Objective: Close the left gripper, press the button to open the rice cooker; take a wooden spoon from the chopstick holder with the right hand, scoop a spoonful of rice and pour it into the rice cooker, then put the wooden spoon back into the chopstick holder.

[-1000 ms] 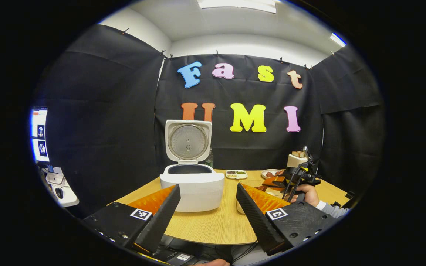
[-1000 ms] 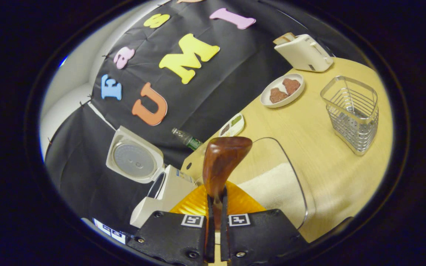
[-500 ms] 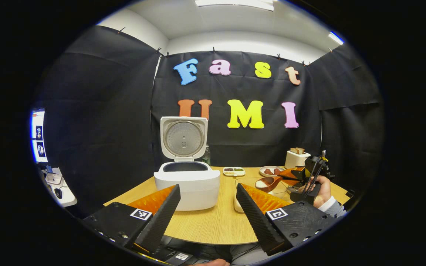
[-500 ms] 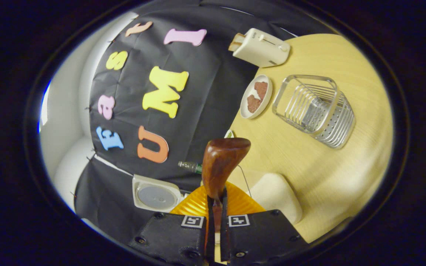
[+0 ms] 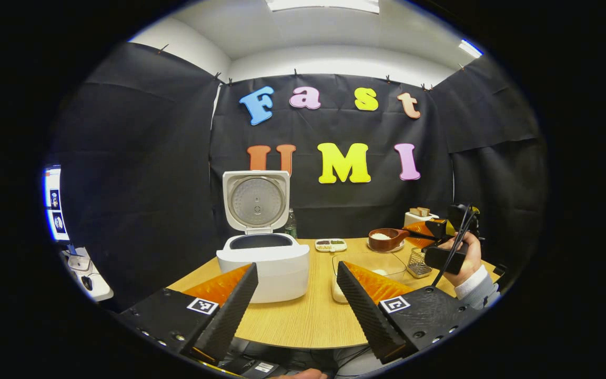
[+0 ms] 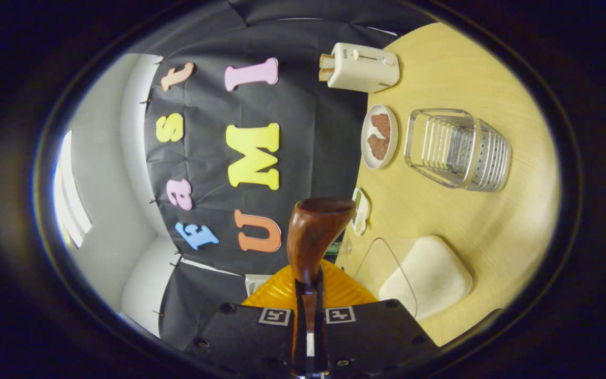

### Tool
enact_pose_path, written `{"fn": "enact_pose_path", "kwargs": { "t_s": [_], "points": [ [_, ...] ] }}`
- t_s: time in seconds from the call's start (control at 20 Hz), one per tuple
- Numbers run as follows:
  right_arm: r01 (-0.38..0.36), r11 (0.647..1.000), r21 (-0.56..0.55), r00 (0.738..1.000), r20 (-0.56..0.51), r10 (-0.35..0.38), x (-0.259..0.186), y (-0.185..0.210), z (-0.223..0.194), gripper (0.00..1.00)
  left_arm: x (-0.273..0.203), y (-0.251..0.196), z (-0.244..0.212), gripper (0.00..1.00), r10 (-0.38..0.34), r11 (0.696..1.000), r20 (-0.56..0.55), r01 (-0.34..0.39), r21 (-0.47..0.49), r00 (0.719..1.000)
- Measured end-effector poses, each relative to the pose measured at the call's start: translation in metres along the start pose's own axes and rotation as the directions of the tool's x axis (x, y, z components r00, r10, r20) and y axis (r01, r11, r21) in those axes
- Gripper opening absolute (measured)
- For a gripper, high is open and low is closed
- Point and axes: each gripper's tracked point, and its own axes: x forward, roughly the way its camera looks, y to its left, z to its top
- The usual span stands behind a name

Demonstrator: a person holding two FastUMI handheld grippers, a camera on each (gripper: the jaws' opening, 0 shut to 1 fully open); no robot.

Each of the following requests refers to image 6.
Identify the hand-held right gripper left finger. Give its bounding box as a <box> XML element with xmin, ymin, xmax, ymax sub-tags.
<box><xmin>185</xmin><ymin>258</ymin><xmax>306</xmax><ymax>377</ymax></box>

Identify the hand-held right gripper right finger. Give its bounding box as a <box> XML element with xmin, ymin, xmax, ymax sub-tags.
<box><xmin>311</xmin><ymin>261</ymin><xmax>440</xmax><ymax>377</ymax></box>

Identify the brown wooden spoon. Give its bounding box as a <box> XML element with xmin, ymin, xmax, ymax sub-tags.
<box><xmin>286</xmin><ymin>197</ymin><xmax>357</xmax><ymax>375</ymax></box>

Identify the wire chopstick holder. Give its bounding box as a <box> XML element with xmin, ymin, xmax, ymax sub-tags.
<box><xmin>404</xmin><ymin>108</ymin><xmax>512</xmax><ymax>192</ymax></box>

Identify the clear plastic rice container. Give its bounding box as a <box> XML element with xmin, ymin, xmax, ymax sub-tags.
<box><xmin>355</xmin><ymin>237</ymin><xmax>473</xmax><ymax>322</ymax></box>

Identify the clear plastic water bottle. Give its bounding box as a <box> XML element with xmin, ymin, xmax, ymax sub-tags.
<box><xmin>328</xmin><ymin>240</ymin><xmax>354</xmax><ymax>258</ymax></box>

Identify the white compartment dish with beans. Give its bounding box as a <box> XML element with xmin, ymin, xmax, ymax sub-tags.
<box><xmin>351</xmin><ymin>188</ymin><xmax>370</xmax><ymax>236</ymax></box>

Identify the brown meat piece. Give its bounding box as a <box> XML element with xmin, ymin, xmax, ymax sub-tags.
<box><xmin>367</xmin><ymin>134</ymin><xmax>389</xmax><ymax>161</ymax></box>
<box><xmin>370</xmin><ymin>113</ymin><xmax>391</xmax><ymax>140</ymax></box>

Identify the black backdrop cloth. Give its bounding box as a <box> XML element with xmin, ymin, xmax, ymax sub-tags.
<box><xmin>143</xmin><ymin>0</ymin><xmax>435</xmax><ymax>351</ymax></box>

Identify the white round plate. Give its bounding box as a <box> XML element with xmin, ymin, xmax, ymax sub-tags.
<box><xmin>361</xmin><ymin>104</ymin><xmax>399</xmax><ymax>170</ymax></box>

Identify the long ceiling light panel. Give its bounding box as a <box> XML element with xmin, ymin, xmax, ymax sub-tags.
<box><xmin>53</xmin><ymin>131</ymin><xmax>93</xmax><ymax>248</ymax></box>

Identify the white toaster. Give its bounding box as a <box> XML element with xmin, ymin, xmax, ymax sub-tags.
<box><xmin>327</xmin><ymin>42</ymin><xmax>401</xmax><ymax>94</ymax></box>

